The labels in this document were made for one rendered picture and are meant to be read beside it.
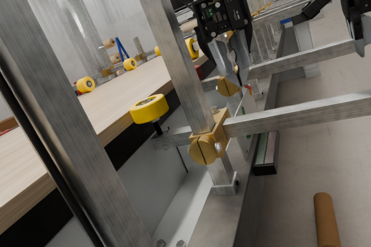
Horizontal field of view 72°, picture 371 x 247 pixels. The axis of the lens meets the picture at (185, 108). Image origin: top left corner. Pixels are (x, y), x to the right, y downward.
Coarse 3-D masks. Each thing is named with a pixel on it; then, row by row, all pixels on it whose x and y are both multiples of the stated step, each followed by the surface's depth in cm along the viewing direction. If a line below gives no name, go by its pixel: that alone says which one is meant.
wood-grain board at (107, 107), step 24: (144, 72) 125; (96, 96) 104; (120, 96) 79; (144, 96) 64; (96, 120) 58; (120, 120) 52; (0, 144) 79; (24, 144) 63; (0, 168) 49; (24, 168) 43; (0, 192) 36; (24, 192) 33; (48, 192) 36; (0, 216) 31
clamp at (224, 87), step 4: (236, 68) 69; (236, 72) 66; (224, 76) 66; (220, 80) 64; (224, 80) 64; (228, 80) 63; (220, 84) 65; (224, 84) 64; (228, 84) 64; (232, 84) 63; (216, 88) 66; (220, 88) 65; (224, 88) 65; (228, 88) 64; (232, 88) 64; (236, 88) 64; (240, 88) 66; (220, 92) 65; (224, 92) 65; (228, 92) 65; (232, 92) 64; (236, 92) 66; (228, 96) 65
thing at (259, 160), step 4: (264, 132) 66; (264, 136) 64; (260, 140) 63; (264, 140) 62; (260, 144) 61; (264, 144) 61; (260, 148) 60; (264, 148) 59; (260, 152) 58; (264, 152) 58; (260, 156) 57; (256, 160) 56; (260, 160) 55; (256, 164) 54; (260, 164) 54
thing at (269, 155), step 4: (272, 132) 65; (268, 136) 64; (272, 136) 63; (268, 140) 62; (272, 140) 61; (268, 144) 60; (272, 144) 59; (268, 148) 58; (272, 148) 58; (268, 152) 57; (272, 152) 56; (268, 156) 56; (272, 156) 55; (264, 160) 55; (268, 160) 54; (272, 160) 54
